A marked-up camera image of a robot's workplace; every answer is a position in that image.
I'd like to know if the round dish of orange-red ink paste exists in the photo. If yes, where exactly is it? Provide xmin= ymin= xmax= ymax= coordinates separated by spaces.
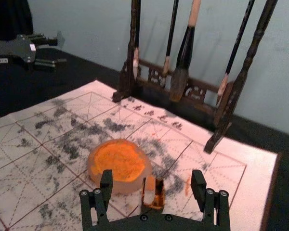
xmin=86 ymin=138 xmax=153 ymax=193

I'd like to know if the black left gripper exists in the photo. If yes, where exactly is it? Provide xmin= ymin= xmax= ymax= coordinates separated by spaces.
xmin=0 ymin=30 xmax=68 ymax=73

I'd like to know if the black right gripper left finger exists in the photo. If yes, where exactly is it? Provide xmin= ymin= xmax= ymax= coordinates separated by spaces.
xmin=79 ymin=169 xmax=113 ymax=231

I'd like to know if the thin black-handled brush, pale tip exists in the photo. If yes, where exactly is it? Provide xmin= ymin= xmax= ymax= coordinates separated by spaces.
xmin=162 ymin=0 xmax=180 ymax=78

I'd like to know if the black-handled brush with white tip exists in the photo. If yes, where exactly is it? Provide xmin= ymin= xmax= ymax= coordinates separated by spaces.
xmin=131 ymin=0 xmax=142 ymax=81

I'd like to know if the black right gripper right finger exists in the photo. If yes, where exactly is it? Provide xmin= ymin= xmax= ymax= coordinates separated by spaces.
xmin=190 ymin=169 xmax=231 ymax=228

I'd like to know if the small stone seal block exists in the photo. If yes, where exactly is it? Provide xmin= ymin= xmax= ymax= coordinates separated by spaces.
xmin=140 ymin=176 xmax=165 ymax=210

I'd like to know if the large pale-handled brush, brown tuft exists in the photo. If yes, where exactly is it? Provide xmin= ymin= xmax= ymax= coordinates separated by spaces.
xmin=169 ymin=0 xmax=202 ymax=103

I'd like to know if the black drape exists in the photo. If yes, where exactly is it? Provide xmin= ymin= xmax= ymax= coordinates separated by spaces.
xmin=0 ymin=0 xmax=34 ymax=42

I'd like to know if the dark carved wooden brush rack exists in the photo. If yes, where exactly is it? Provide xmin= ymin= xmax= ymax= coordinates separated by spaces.
xmin=112 ymin=0 xmax=279 ymax=154

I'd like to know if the long black-handled brush, pale tip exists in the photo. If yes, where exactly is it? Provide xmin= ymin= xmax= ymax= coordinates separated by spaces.
xmin=216 ymin=0 xmax=256 ymax=108

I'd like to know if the black table cloth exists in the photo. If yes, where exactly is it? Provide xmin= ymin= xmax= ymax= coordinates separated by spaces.
xmin=0 ymin=47 xmax=289 ymax=231

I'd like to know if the gridded calligraphy paper with ink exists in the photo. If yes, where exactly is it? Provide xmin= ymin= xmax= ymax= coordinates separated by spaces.
xmin=0 ymin=80 xmax=280 ymax=231

